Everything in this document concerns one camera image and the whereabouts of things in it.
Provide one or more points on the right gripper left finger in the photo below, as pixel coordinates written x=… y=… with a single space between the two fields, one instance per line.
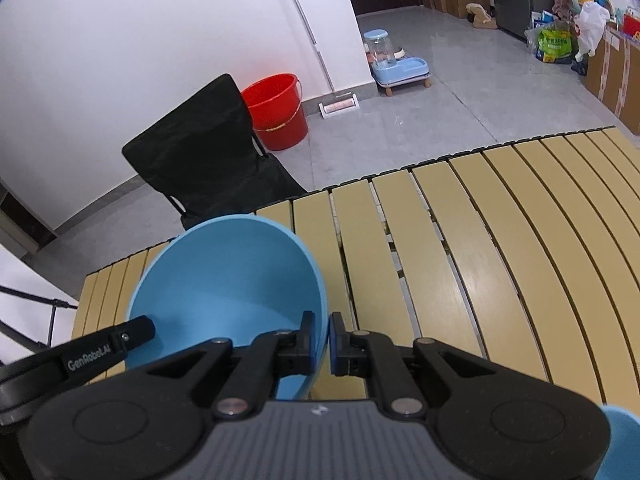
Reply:
x=261 y=365

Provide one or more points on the small blue bowl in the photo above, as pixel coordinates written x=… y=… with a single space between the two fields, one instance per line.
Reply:
x=622 y=461

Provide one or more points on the large cardboard box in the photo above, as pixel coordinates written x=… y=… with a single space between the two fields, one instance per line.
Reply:
x=613 y=77

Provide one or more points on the black folding chair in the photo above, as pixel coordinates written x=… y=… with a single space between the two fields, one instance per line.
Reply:
x=205 y=158

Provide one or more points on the red plastic bucket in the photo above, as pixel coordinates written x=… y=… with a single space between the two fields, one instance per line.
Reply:
x=276 y=108

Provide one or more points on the large blue bowl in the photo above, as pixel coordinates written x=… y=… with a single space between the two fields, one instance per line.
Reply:
x=234 y=277

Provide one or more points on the flat mop with metal handle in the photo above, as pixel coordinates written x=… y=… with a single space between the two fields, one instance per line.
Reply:
x=337 y=102

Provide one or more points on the green bag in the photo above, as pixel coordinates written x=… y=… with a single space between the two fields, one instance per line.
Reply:
x=554 y=46

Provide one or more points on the black camera tripod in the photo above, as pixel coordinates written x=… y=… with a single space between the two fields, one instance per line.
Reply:
x=35 y=322

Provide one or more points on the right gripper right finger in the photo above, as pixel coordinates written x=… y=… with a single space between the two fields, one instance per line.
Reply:
x=384 y=367

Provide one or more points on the white plastic bag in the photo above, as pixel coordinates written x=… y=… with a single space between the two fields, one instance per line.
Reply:
x=590 y=24

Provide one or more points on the blue pet feeder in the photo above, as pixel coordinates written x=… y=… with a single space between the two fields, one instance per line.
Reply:
x=390 y=67

